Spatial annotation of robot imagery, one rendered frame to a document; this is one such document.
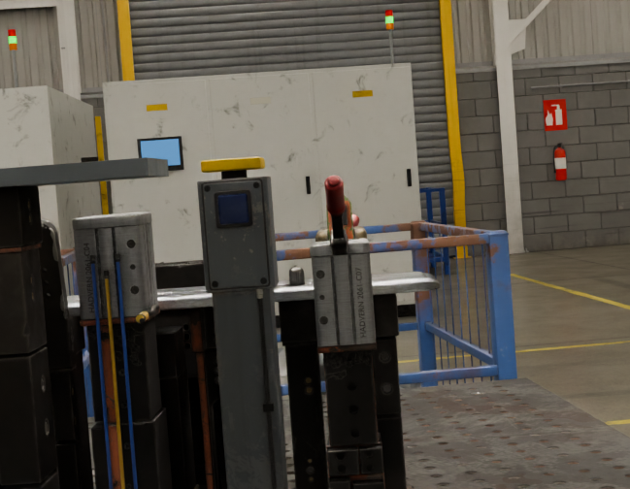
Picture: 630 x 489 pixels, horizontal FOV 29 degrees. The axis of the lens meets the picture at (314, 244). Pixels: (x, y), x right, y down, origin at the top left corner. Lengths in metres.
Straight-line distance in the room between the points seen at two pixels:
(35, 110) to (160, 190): 1.12
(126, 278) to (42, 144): 8.14
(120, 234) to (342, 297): 0.26
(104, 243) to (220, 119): 8.12
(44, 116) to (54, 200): 0.64
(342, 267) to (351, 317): 0.06
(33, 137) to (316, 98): 2.19
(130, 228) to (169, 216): 8.09
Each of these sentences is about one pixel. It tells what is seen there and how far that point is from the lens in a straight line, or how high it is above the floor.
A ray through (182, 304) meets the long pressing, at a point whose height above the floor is 0.99.
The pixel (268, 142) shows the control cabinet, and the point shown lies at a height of 1.46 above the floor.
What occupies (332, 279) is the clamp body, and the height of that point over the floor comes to 1.02.
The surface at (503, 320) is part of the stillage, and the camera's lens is 3.53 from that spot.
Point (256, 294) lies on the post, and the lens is 1.21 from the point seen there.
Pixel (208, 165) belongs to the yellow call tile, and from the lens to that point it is 1.21.
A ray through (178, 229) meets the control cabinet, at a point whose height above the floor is 0.83.
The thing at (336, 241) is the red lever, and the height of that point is 1.06.
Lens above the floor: 1.13
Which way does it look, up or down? 3 degrees down
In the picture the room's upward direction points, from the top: 4 degrees counter-clockwise
